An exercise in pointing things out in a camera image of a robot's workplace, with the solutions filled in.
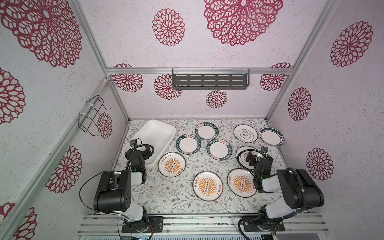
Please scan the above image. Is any white flower outline plate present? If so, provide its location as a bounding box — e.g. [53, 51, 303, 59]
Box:
[236, 146, 263, 169]

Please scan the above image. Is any orange sunburst plate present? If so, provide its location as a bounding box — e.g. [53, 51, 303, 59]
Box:
[193, 171, 224, 202]
[227, 169, 257, 198]
[158, 152, 186, 178]

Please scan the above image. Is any green rim plate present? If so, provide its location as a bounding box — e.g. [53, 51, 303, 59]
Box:
[195, 122, 219, 141]
[176, 134, 202, 155]
[206, 139, 233, 161]

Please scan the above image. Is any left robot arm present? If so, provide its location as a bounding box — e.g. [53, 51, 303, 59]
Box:
[93, 144, 155, 228]

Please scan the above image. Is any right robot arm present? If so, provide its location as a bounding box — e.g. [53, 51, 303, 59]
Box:
[241, 147, 325, 221]

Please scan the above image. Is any white plastic bin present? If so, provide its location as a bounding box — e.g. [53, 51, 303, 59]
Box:
[128, 120, 177, 169]

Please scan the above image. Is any striped rim plate far right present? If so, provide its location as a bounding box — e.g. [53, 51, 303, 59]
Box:
[260, 128, 285, 147]

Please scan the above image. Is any white plate brown line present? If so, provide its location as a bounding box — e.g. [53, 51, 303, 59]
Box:
[234, 125, 259, 143]

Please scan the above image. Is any green rim plate back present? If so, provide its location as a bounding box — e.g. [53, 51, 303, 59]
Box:
[195, 122, 219, 141]

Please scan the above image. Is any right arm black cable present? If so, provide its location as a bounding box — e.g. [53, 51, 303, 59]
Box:
[236, 148, 308, 240]

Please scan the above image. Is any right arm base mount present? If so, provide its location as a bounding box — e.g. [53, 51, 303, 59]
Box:
[242, 216, 285, 233]

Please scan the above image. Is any black wire wall rack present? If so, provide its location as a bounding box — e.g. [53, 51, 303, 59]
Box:
[78, 95, 113, 139]

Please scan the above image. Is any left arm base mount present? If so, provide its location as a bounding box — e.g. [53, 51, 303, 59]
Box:
[121, 216, 164, 234]

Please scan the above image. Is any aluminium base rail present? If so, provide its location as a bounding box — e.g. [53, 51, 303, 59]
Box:
[76, 213, 329, 237]

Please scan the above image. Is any grey slotted wall shelf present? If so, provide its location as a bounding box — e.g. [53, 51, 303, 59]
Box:
[171, 69, 250, 90]

